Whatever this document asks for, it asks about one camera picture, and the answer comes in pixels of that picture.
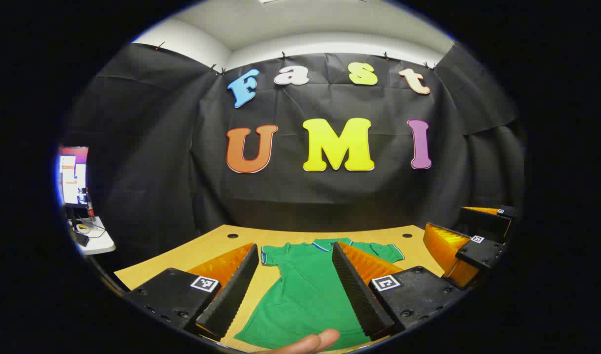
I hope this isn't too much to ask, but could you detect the green T-shirt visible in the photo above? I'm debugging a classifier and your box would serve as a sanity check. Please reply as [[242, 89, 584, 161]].
[[234, 238, 405, 351]]

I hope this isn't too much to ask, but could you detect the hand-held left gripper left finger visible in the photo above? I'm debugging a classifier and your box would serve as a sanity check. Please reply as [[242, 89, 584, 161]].
[[125, 243, 260, 342]]

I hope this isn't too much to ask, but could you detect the computer monitor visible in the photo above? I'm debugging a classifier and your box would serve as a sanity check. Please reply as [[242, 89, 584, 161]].
[[58, 146, 90, 207]]

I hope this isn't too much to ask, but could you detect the white side table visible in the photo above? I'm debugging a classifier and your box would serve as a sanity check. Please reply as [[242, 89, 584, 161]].
[[67, 215, 117, 256]]

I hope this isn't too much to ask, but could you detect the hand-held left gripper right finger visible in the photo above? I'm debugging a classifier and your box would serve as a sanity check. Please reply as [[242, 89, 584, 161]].
[[331, 241, 470, 341]]

